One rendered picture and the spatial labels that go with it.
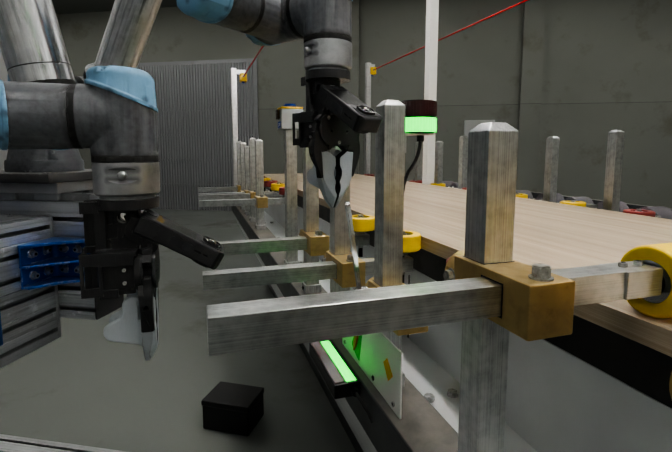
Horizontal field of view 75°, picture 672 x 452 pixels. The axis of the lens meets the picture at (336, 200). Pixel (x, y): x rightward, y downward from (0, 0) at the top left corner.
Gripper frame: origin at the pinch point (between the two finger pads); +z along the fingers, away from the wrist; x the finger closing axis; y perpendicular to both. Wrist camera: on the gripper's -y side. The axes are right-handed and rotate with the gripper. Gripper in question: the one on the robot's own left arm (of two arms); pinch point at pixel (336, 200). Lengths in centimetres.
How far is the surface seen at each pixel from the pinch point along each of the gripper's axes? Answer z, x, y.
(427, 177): 7, -149, 109
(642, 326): 11.3, -12.7, -38.6
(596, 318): 12.6, -14.6, -33.2
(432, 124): -11.8, -11.4, -9.6
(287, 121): -17, -30, 64
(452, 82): -117, -544, 401
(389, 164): -5.7, -5.5, -6.4
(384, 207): 0.9, -4.8, -6.1
